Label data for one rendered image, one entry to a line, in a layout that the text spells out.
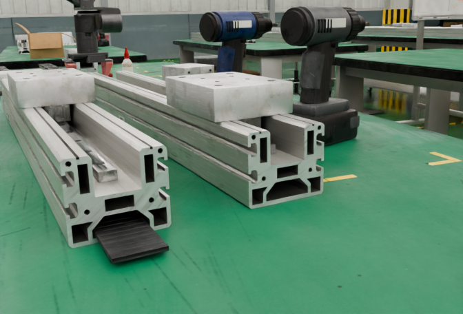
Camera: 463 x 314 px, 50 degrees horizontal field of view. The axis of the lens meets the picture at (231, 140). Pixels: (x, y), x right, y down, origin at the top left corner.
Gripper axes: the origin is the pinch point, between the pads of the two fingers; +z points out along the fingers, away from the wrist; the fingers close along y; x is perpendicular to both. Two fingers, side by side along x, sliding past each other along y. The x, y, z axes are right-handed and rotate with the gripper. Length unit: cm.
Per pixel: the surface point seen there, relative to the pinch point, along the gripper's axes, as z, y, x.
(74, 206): -1, -22, -99
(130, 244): 2, -18, -104
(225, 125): -5, -4, -95
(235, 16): -18, 19, -54
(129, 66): -2.2, 19.3, 28.4
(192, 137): -2, -4, -85
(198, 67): -6.1, 19.0, -33.5
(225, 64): -8, 17, -53
